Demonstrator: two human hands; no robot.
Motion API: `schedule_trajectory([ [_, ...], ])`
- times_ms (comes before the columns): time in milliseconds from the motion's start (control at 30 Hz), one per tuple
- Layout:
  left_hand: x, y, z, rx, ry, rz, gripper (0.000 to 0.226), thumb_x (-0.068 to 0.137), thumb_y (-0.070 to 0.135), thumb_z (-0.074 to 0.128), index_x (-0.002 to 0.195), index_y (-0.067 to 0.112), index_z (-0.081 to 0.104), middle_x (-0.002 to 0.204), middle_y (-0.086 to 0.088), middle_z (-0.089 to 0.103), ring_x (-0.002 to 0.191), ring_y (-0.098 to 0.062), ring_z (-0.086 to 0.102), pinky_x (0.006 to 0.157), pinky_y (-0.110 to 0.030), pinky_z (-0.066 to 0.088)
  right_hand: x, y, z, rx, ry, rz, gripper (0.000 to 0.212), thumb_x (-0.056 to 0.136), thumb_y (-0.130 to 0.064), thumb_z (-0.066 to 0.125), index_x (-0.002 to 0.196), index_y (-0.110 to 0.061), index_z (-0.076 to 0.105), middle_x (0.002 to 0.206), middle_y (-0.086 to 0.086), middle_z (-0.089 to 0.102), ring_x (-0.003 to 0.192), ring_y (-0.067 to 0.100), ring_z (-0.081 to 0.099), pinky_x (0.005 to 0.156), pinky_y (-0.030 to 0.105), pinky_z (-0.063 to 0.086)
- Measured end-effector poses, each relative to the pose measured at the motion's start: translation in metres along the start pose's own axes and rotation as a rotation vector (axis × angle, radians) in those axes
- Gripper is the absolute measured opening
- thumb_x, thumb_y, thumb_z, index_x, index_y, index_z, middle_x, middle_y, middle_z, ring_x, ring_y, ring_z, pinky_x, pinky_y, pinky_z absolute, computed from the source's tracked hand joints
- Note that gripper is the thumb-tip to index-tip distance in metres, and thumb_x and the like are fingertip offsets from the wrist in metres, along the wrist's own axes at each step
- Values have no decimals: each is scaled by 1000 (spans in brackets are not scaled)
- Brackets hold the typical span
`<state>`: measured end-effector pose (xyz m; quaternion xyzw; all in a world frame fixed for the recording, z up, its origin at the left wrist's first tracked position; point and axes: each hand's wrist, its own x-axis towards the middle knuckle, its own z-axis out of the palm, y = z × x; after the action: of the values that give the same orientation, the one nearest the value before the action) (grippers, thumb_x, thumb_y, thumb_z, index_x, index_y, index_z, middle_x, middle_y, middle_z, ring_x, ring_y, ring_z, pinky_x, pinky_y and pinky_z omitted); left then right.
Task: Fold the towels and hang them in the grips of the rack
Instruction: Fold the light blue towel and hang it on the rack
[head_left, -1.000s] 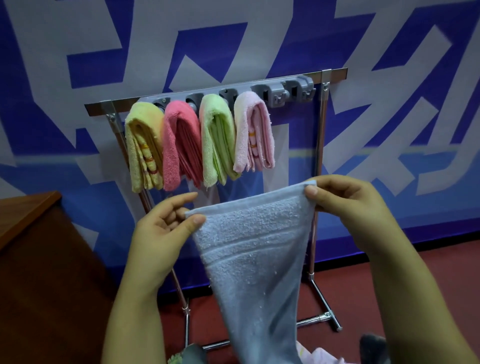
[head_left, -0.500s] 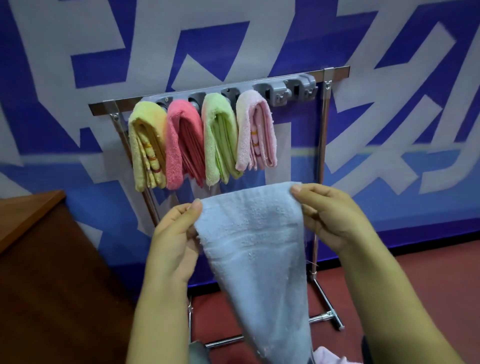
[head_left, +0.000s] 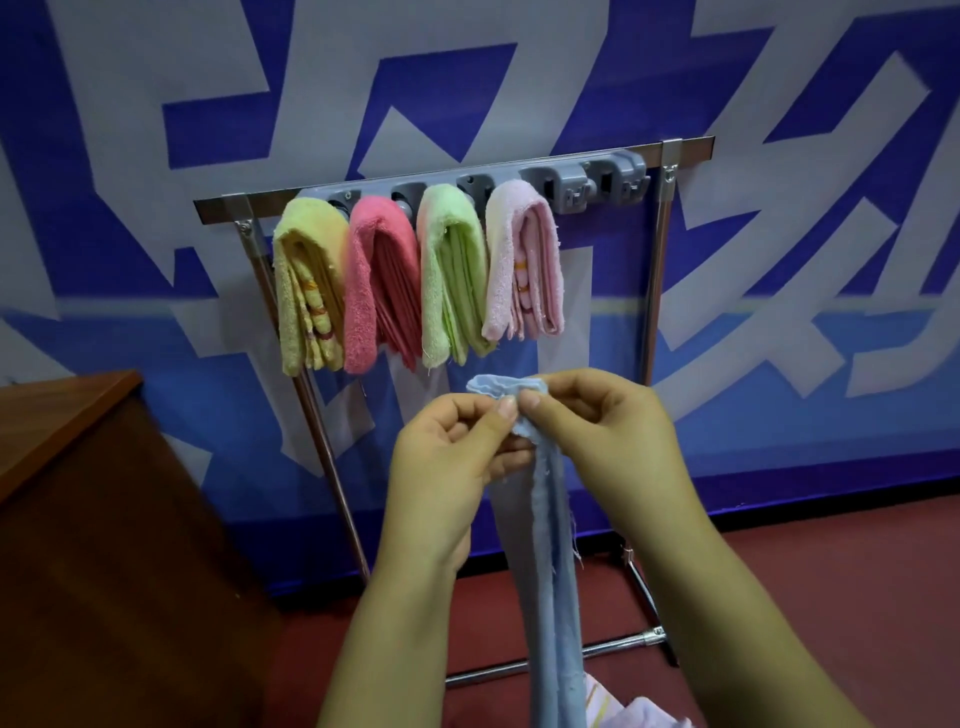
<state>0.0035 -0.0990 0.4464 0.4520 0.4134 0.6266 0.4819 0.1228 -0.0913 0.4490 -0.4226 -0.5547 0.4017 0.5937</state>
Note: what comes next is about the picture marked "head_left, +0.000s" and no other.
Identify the person's right hand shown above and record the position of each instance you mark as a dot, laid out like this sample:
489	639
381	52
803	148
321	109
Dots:
622	457

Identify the person's left hand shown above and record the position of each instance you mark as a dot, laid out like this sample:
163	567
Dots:
435	487

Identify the grey plastic hook rail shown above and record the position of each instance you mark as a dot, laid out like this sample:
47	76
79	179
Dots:
585	180

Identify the person's right forearm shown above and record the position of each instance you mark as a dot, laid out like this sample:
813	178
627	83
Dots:
742	645

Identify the light blue towel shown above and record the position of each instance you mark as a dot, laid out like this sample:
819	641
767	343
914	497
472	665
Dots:
555	600

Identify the brown wooden cabinet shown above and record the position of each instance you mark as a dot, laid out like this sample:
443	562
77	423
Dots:
112	570

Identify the blue white printed banner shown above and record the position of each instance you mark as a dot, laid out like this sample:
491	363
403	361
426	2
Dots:
825	225

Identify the light green towel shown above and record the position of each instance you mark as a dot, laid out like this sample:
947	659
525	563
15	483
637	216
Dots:
450	277

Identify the yellow striped towel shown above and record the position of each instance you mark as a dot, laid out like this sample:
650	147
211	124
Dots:
307	285

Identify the white pink patterned towel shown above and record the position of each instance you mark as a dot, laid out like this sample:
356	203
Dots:
521	262
637	712

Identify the metal rack frame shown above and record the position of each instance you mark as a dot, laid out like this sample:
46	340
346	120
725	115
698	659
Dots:
221	210

